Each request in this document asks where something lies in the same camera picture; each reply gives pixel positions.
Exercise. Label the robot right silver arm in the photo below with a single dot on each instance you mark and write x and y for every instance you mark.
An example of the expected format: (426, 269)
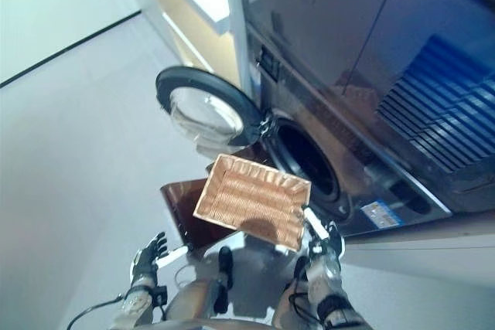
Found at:
(332, 295)

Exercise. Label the robot grey torso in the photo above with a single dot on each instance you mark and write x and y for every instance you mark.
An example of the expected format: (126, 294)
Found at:
(209, 325)

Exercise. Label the robot silver leg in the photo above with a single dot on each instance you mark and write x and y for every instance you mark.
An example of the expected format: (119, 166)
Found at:
(205, 291)
(290, 291)

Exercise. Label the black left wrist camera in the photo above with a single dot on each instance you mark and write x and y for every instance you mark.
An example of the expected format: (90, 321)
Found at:
(160, 293)

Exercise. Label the robot right silver leg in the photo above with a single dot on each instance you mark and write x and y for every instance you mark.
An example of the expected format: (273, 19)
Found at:
(290, 291)

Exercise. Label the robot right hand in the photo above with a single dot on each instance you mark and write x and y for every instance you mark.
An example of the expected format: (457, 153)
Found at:
(326, 241)

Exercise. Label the white shelving unit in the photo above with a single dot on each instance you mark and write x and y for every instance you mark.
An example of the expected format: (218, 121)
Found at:
(193, 5)

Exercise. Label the rectangular wicker basket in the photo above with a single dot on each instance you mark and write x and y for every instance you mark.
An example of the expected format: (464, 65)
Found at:
(251, 202)

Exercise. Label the grey front-load washing machine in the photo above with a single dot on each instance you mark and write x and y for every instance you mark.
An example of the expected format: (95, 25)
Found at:
(367, 94)

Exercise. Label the robot left silver leg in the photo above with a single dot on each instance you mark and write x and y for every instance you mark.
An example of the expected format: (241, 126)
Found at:
(205, 291)

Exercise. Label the round glass washing machine door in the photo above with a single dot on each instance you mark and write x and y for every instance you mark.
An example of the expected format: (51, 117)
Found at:
(205, 109)

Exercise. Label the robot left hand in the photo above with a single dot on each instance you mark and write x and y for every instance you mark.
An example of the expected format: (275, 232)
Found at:
(145, 260)

